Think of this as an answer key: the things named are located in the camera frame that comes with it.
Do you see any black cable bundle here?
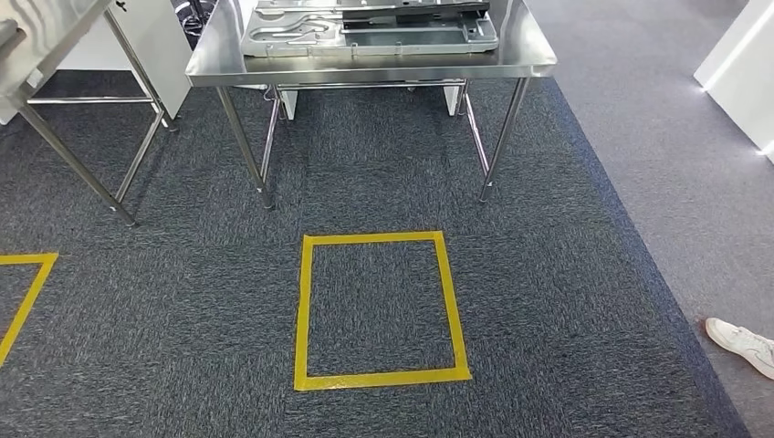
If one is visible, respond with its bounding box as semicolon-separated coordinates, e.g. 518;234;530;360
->
173;0;217;35

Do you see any steel frame table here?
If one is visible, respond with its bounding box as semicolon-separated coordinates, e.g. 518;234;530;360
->
0;0;181;230

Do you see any white cabinet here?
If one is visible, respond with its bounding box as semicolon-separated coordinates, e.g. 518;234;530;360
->
56;0;194;120

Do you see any white block with light strip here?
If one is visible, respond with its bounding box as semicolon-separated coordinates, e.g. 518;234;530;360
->
693;0;774;165

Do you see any person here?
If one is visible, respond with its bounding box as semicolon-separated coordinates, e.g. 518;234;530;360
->
705;317;774;382

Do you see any yellow floor tape square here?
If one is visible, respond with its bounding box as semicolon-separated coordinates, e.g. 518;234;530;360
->
293;230;474;393

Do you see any large silver stamped metal plate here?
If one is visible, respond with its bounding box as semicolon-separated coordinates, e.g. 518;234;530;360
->
241;0;501;60

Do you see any black plastic plate bracket part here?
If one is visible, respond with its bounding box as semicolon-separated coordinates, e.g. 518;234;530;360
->
340;1;492;31

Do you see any stainless steel workbench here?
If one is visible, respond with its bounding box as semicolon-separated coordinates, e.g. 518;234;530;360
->
183;0;560;212

